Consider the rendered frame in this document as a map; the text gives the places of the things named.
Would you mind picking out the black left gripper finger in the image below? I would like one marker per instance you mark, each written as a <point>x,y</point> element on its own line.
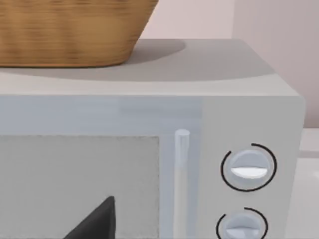
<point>99,221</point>

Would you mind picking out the microwave oven door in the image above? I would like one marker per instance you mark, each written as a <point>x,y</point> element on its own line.
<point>74,169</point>

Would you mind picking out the pale microwave knob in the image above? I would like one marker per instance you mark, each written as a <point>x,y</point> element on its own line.
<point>243,227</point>
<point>249,165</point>

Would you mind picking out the pale microwave oven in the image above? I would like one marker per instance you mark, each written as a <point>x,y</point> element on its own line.
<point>249,112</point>

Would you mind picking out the woven wicker basket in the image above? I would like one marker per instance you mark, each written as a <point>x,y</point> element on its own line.
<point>62,32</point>

